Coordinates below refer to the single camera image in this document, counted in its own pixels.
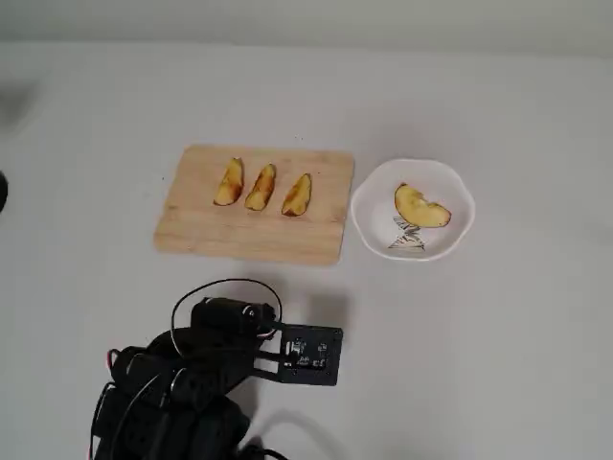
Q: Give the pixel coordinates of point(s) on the yellow apple slice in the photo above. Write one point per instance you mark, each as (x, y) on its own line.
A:
(297, 196)
(229, 184)
(261, 189)
(421, 208)

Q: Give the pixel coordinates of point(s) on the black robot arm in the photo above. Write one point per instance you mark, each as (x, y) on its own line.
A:
(143, 421)

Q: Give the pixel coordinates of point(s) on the wooden cutting board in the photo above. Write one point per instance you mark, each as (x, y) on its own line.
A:
(258, 235)

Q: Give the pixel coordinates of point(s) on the white ceramic bowl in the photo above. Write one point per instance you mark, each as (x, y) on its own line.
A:
(455, 191)

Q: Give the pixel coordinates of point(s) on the dark round object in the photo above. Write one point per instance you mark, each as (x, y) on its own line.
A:
(2, 191)

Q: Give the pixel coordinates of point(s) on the black wrist camera board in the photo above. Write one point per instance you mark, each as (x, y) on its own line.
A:
(330, 374)

